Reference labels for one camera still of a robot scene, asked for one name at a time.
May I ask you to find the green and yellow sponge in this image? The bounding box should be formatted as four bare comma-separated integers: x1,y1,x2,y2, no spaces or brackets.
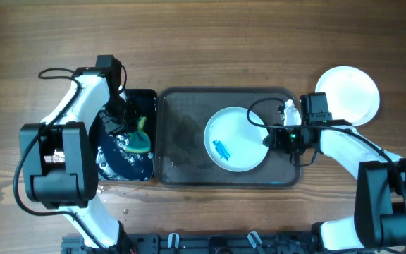
124,116,152,154

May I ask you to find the white plate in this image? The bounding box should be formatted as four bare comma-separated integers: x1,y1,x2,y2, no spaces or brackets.
315,66,380,126
203,107,269,172

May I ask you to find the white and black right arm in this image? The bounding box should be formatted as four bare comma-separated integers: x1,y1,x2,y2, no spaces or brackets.
263,92,406,253

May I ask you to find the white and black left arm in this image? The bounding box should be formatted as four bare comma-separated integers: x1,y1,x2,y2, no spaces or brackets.
13,55,153,253

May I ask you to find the small black water tray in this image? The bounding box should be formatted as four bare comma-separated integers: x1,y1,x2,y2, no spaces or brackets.
90,89,157,181

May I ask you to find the large brown serving tray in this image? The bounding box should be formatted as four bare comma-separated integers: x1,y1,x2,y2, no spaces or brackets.
154,87,301,188

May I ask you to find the black right camera cable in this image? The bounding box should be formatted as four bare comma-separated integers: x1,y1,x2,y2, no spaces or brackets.
246,97,406,254

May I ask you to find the black camera cable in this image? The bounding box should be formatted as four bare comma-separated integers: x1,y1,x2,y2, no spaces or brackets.
246,97,406,254
12,67,128,250

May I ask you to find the black left camera cable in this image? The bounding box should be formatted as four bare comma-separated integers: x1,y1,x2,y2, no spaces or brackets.
12,67,128,250

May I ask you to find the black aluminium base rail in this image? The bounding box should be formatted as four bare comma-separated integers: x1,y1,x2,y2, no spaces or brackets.
60,231,331,254

